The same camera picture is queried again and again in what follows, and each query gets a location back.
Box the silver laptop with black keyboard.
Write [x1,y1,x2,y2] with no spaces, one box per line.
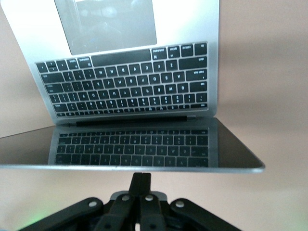
[0,0,265,174]

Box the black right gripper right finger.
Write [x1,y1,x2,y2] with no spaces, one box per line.
[142,172,241,231]

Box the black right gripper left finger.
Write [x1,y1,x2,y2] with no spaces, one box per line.
[21,172,143,231]

